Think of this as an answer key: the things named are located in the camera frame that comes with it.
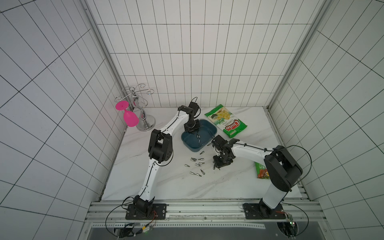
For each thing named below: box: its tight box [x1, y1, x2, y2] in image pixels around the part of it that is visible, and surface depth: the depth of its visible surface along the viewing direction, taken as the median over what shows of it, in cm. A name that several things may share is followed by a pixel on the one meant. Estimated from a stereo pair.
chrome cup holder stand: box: [114, 83, 156, 132], surface depth 94 cm
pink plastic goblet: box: [115, 100, 139, 128], surface depth 90 cm
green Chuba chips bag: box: [204, 104, 248, 138], surface depth 112 cm
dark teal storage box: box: [181, 119, 218, 152], surface depth 103 cm
